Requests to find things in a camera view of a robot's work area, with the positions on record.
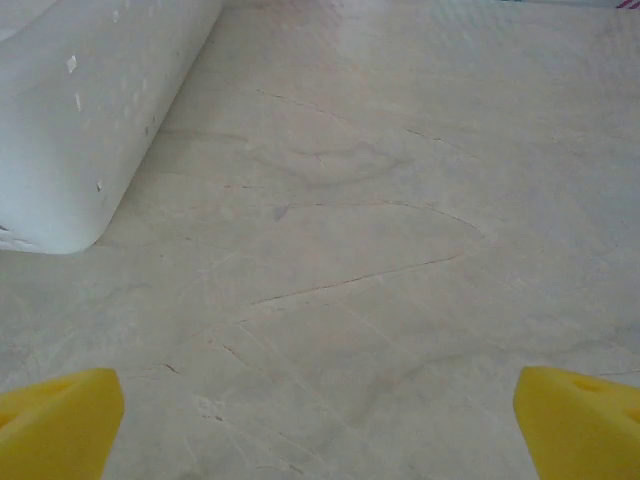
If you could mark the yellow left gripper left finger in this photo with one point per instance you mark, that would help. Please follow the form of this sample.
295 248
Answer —
55 425

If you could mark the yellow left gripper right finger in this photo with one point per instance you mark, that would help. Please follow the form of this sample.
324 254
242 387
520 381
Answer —
585 430

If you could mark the white plastic mesh basket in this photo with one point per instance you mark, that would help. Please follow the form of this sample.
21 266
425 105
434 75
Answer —
75 125

